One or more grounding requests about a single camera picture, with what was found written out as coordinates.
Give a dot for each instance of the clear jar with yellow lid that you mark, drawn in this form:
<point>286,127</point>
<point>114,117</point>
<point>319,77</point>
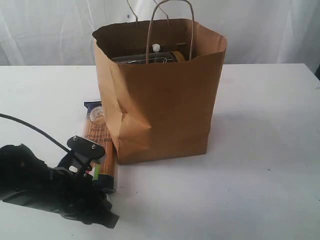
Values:
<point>156,57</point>

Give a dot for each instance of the white backdrop curtain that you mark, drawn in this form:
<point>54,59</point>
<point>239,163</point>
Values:
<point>59,32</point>

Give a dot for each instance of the large brown paper bag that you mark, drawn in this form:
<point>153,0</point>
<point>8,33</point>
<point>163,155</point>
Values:
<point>157,111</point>

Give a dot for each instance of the spaghetti packet with Italian flag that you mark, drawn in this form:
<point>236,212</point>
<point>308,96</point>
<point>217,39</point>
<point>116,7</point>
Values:
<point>105,172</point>

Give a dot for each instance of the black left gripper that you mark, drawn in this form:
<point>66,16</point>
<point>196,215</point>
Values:
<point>71,191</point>

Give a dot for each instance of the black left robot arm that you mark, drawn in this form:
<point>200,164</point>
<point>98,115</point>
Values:
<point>24,178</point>

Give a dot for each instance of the white crumb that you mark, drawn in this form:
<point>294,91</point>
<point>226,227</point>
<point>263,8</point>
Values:
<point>156,48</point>

